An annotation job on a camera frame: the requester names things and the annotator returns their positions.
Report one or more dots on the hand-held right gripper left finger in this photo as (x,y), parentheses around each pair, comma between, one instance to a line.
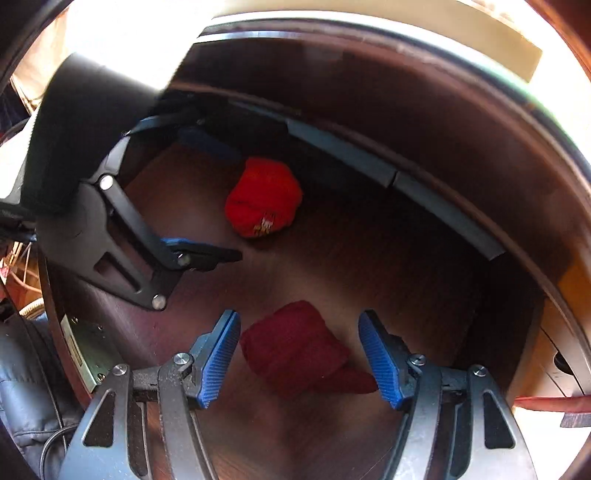
(219,360)

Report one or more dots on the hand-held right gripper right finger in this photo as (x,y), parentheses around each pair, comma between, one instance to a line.
(378,360)

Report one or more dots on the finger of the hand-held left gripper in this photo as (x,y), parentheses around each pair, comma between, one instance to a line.
(207,144)
(203,258)

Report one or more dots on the bright red sock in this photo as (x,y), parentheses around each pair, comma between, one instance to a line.
(263,194)

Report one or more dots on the dark red underwear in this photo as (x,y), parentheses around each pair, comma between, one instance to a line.
(300,350)

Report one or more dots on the dark wooden drawer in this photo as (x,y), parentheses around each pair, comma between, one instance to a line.
(369,258)

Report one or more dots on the metal lock plate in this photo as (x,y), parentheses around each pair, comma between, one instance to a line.
(85,350)

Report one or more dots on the dark padded jacket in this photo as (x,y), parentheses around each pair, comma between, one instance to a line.
(27,392)

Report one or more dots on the grey metal drawer rail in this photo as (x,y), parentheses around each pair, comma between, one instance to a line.
(415,198)

